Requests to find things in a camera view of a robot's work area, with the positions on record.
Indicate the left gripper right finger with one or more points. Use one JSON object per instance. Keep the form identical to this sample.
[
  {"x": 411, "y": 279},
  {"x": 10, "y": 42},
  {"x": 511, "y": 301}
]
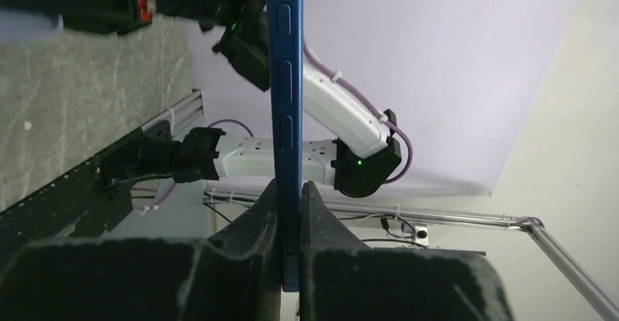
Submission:
[{"x": 342, "y": 278}]

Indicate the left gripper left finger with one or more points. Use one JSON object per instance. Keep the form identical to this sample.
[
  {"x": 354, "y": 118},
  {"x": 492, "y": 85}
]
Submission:
[{"x": 232, "y": 275}]

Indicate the blue phone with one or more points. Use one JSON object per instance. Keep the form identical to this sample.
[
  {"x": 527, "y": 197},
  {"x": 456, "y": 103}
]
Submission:
[{"x": 285, "y": 24}]

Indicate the lilac phone case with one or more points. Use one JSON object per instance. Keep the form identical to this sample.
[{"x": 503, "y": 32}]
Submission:
[{"x": 17, "y": 25}]

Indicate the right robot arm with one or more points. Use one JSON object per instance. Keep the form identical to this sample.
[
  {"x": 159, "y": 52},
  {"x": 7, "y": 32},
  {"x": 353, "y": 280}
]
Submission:
[{"x": 323, "y": 129}]

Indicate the black flat panel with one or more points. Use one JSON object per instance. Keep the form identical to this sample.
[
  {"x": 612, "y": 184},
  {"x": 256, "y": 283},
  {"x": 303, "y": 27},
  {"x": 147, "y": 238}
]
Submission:
[{"x": 435, "y": 250}]

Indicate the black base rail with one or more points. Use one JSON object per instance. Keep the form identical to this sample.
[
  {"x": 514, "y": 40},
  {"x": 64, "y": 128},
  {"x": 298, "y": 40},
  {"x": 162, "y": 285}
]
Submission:
[{"x": 88, "y": 200}]

